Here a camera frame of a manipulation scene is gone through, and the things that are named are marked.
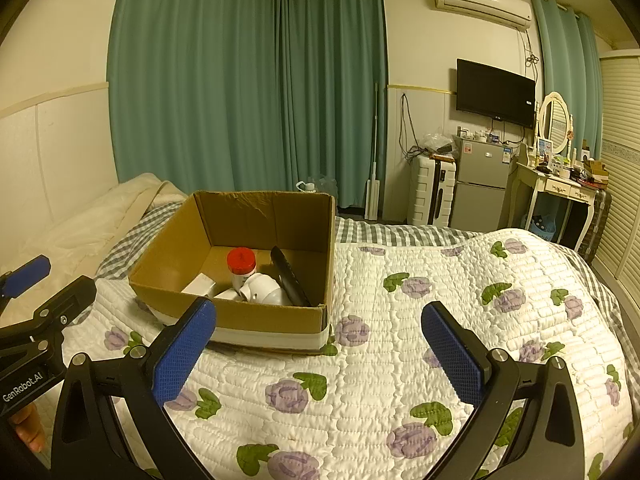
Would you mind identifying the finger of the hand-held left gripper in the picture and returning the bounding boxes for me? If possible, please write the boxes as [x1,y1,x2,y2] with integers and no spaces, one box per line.
[0,255,52,306]
[35,276,97,356]

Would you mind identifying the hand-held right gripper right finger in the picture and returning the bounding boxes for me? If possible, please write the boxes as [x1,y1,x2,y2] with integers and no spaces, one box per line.
[421,301,586,480]

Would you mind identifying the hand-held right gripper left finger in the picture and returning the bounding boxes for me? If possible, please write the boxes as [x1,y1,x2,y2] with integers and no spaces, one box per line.
[50,296,218,480]

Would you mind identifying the white square charger box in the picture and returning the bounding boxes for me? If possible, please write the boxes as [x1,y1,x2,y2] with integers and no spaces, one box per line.
[181,273,217,297]

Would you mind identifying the cardboard box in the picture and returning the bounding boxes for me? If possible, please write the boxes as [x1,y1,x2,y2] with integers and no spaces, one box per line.
[128,190,337,353]

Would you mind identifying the white round plug adapter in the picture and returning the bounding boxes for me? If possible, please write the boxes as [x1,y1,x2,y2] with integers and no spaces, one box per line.
[240,272,284,305]

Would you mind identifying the white bottle with red cap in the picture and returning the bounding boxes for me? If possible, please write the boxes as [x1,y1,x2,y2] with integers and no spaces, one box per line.
[226,247,257,288]

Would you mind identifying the black remote control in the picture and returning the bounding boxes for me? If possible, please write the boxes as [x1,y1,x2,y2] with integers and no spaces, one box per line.
[270,246,312,307]

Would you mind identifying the person's left hand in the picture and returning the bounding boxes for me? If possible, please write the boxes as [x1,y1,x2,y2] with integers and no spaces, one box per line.
[10,402,48,453]

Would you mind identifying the white floral quilt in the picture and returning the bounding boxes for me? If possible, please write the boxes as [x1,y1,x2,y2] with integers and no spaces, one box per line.
[30,228,636,480]

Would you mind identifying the blue plastic basket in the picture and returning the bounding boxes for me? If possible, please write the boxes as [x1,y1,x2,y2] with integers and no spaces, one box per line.
[530,214,557,241]

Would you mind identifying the white suitcase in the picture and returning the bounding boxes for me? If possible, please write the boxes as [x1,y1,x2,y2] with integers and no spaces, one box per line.
[410,155,457,226]

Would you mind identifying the grey two-door fridge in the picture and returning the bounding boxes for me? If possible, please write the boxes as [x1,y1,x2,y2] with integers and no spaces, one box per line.
[448,134,518,231]

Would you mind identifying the cream vanity table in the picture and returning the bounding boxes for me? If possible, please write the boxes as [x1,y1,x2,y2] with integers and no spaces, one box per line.
[507,162,598,253]

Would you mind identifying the clear plastic bag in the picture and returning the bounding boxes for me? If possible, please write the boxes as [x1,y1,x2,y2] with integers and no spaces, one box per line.
[422,132,456,156]

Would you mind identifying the white mop stick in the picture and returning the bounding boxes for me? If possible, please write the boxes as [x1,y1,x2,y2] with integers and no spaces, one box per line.
[367,81,383,221]

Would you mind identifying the oval vanity mirror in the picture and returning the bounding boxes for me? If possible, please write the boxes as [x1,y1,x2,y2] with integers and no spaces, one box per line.
[537,91,573,156]

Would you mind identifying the white louvred wardrobe doors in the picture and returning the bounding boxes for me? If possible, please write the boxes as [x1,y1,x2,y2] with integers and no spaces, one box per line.
[592,50,640,301]

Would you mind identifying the green curtain panel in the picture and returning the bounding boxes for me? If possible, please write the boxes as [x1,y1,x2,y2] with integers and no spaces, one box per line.
[275,0,390,208]
[107,0,288,193]

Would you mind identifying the narrow green window curtain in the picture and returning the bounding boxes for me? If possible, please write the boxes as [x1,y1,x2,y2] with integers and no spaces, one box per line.
[530,0,606,161]

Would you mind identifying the white air conditioner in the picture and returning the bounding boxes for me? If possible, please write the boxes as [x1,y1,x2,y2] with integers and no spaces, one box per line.
[432,0,533,31]

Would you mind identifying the hanging wall cables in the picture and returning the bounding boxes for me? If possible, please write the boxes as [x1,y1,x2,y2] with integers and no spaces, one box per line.
[398,92,426,161]

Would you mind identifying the black wall television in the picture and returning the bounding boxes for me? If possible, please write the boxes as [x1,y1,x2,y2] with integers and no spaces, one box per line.
[456,58,537,129]

